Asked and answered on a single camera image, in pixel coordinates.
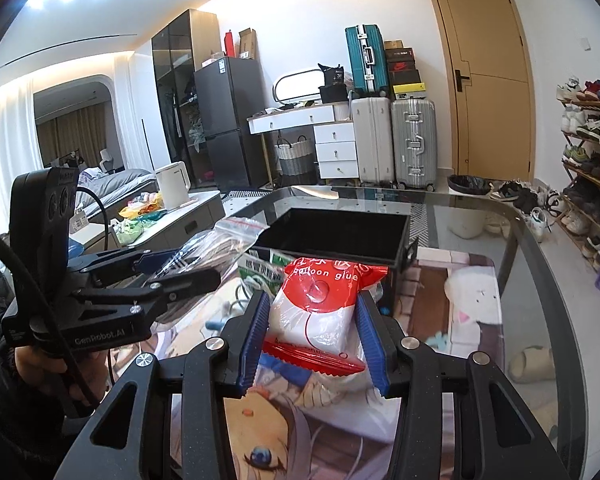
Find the wooden door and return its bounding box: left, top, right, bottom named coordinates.
left=424, top=0, right=537, bottom=183

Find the white curtain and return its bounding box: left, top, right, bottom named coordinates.
left=0, top=72, right=46, bottom=241

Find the white suitcase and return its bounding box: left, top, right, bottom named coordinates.
left=351, top=96, right=396, bottom=186

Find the beige slipper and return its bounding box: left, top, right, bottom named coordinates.
left=508, top=345, right=556, bottom=383

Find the open cardboard box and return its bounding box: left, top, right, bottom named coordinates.
left=238, top=27, right=257, bottom=59

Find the bed with grey duvet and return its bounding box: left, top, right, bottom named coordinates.
left=77, top=167, right=156, bottom=206

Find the silver suitcase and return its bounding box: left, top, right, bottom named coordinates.
left=391, top=97, right=437, bottom=192

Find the thick black cable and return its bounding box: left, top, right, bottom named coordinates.
left=0, top=217, right=103, bottom=408

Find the red white glue packet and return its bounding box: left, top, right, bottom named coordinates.
left=261, top=256, right=388, bottom=378

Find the green snack bag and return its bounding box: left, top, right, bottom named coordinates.
left=115, top=217, right=148, bottom=246

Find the pile of floor shoes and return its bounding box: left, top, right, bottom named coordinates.
left=482, top=179, right=568, bottom=243

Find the woven laundry basket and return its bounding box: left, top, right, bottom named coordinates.
left=274, top=136, right=315, bottom=176

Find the person's left hand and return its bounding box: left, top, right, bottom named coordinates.
left=11, top=345, right=112, bottom=406

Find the oval mirror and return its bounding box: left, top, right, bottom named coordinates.
left=271, top=67, right=331, bottom=103

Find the shoe rack with shoes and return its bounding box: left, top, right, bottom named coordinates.
left=556, top=74, right=600, bottom=271

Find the white trash bin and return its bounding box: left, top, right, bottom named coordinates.
left=447, top=175, right=493, bottom=240

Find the teal suitcase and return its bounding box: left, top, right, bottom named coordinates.
left=345, top=25, right=388, bottom=98

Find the white dressing table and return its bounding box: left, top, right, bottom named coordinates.
left=247, top=102, right=361, bottom=186

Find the yellow snack bag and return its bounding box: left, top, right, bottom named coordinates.
left=119, top=195, right=163, bottom=221

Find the brown curtain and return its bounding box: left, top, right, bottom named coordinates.
left=37, top=115, right=98, bottom=168

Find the thin black cable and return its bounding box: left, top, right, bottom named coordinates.
left=74, top=186, right=107, bottom=256

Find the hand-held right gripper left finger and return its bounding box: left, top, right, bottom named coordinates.
left=45, top=290, right=273, bottom=480

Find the black bag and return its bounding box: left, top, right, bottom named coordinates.
left=318, top=62, right=348, bottom=102

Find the white electric kettle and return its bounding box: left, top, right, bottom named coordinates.
left=155, top=161, right=191, bottom=210

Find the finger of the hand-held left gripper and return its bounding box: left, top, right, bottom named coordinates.
left=80, top=266, right=223, bottom=320
left=70, top=247, right=185, bottom=276

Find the clear zip bag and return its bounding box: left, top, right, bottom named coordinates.
left=155, top=216, right=271, bottom=311

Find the dark grey fridge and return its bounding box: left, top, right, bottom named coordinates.
left=194, top=56, right=268, bottom=192

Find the black storage box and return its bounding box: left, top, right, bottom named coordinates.
left=252, top=207, right=421, bottom=271

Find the white low cabinet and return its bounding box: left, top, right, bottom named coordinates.
left=70, top=190, right=226, bottom=256

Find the dark glass wardrobe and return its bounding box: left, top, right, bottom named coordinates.
left=151, top=9, right=221, bottom=186

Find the printed desk mat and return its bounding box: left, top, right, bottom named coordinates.
left=155, top=247, right=506, bottom=480

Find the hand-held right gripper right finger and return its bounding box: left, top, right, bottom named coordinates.
left=356, top=291, right=571, bottom=480

